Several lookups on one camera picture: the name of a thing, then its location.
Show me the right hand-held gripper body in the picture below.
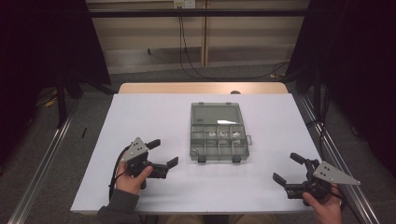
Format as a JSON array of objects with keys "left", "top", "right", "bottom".
[{"left": 284, "top": 158, "right": 362, "bottom": 202}]

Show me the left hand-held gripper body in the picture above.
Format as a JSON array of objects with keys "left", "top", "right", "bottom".
[{"left": 120, "top": 136, "right": 170, "bottom": 190}]

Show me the grey clear compartment box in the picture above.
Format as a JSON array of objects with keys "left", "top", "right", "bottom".
[{"left": 189, "top": 102, "right": 253, "bottom": 164}]

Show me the person's left hand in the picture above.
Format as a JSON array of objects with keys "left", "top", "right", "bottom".
[{"left": 115, "top": 160, "right": 155, "bottom": 196}]

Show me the person's right hand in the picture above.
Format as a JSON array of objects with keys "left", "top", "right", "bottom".
[{"left": 302, "top": 184, "right": 344, "bottom": 224}]

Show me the white table board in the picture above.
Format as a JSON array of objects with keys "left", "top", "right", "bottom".
[{"left": 70, "top": 92, "right": 323, "bottom": 217}]

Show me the wooden table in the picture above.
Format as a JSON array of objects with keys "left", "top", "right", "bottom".
[{"left": 118, "top": 81, "right": 290, "bottom": 95}]

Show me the black metal stand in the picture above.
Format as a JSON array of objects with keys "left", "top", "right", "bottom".
[
  {"left": 312, "top": 67, "right": 324, "bottom": 119},
  {"left": 55, "top": 73, "right": 69, "bottom": 129}
]

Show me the black curtain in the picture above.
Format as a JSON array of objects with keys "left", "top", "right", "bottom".
[
  {"left": 0, "top": 0, "right": 112, "bottom": 171},
  {"left": 285, "top": 0, "right": 396, "bottom": 180}
]

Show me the yellow floor tape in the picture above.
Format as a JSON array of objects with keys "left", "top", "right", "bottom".
[{"left": 42, "top": 89, "right": 60, "bottom": 108}]

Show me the black horizontal bar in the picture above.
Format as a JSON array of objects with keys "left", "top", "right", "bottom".
[{"left": 88, "top": 8, "right": 310, "bottom": 19}]

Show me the aluminium floor rail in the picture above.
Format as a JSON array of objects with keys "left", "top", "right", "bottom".
[
  {"left": 299, "top": 94, "right": 381, "bottom": 224},
  {"left": 7, "top": 98, "right": 81, "bottom": 224}
]

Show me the right hand-held gripper black cable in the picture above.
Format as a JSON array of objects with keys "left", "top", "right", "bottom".
[{"left": 330, "top": 184, "right": 347, "bottom": 210}]

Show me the hand-held gripper black cable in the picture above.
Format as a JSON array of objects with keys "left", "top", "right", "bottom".
[
  {"left": 330, "top": 184, "right": 347, "bottom": 210},
  {"left": 107, "top": 150, "right": 127, "bottom": 202}
]

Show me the left hand-held gripper black cable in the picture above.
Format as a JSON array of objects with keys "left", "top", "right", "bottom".
[{"left": 107, "top": 150, "right": 127, "bottom": 202}]

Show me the long black floor cable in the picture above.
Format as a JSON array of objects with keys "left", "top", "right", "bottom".
[{"left": 177, "top": 7, "right": 291, "bottom": 81}]

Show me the white wall socket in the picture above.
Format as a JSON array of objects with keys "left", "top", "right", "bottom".
[{"left": 173, "top": 0, "right": 197, "bottom": 9}]

